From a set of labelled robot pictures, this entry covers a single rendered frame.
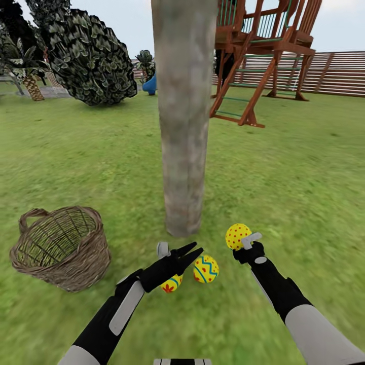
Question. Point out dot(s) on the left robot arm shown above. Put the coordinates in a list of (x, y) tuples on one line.
[(97, 342)]

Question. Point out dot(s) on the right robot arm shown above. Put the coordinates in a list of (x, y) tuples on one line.
[(318, 340)]

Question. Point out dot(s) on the wicker basket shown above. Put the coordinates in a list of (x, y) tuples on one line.
[(84, 266)]

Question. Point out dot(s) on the easter egg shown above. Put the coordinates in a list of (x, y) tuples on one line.
[(172, 283), (205, 269), (235, 234)]

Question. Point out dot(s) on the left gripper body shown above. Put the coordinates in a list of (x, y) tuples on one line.
[(166, 268)]

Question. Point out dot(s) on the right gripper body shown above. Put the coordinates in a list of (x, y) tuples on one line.
[(243, 254)]

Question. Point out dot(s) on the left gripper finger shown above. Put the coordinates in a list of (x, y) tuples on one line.
[(185, 250), (185, 261)]

